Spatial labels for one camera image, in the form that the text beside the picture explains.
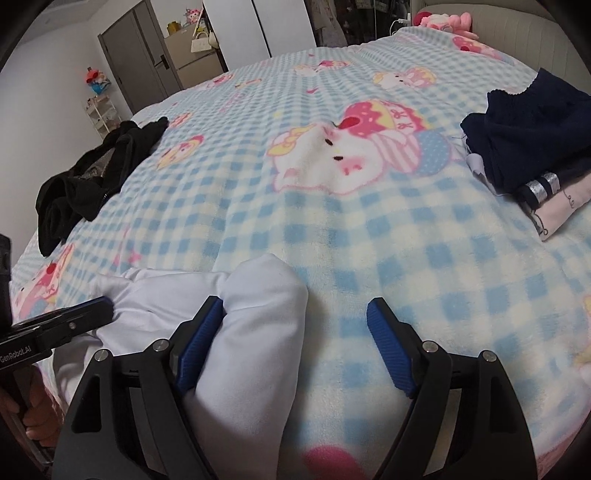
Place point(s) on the yellow toy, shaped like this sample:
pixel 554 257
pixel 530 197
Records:
pixel 173 27

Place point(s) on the pink plush doll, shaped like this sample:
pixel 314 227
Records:
pixel 195 17

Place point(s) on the white shirt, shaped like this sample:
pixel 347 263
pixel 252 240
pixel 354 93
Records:
pixel 249 346

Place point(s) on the grey door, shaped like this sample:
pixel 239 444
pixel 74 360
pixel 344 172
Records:
pixel 134 55

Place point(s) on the pale blue folded garment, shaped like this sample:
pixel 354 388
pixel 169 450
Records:
pixel 475 164

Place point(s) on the white handbag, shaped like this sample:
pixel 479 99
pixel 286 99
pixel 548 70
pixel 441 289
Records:
pixel 201 44

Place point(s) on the person's left hand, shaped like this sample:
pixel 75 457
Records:
pixel 39 415

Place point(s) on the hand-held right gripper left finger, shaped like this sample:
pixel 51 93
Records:
pixel 201 341

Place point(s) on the red and blue plush toy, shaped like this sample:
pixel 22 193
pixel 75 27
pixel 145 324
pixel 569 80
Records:
pixel 97 79

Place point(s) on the grey padded headboard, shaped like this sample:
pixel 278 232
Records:
pixel 521 32

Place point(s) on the black zip jacket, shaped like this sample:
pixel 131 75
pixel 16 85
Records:
pixel 124 143

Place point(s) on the black fleece garment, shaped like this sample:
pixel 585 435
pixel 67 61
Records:
pixel 60 207

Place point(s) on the glass door wardrobe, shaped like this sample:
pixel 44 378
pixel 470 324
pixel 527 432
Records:
pixel 355 21

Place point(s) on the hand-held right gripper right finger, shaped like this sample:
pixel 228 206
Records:
pixel 390 350

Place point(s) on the navy folded garment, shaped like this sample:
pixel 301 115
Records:
pixel 531 124

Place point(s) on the white wardrobe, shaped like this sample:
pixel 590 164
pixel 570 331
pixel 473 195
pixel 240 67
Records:
pixel 258 32

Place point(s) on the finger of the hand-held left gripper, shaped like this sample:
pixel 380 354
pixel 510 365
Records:
pixel 69 333
pixel 92 308

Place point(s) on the dark silver-striped folded garment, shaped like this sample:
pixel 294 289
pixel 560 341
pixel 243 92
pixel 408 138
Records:
pixel 540 187

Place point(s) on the blue checked cartoon blanket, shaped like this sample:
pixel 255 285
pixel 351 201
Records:
pixel 346 240

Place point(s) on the white shelf rack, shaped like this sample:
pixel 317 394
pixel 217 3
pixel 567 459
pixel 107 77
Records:
pixel 104 117

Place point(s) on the pink folded garment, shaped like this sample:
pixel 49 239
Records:
pixel 568 207

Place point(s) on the pink plush toy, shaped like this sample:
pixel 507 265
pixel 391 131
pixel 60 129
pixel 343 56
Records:
pixel 452 22

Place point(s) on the beige cabinet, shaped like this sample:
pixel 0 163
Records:
pixel 194 69

